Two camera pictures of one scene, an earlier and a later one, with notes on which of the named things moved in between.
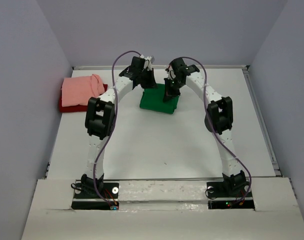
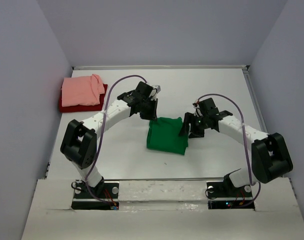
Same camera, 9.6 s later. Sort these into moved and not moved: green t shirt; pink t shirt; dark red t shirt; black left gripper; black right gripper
Moved: black left gripper; green t shirt; black right gripper
Not moved: dark red t shirt; pink t shirt
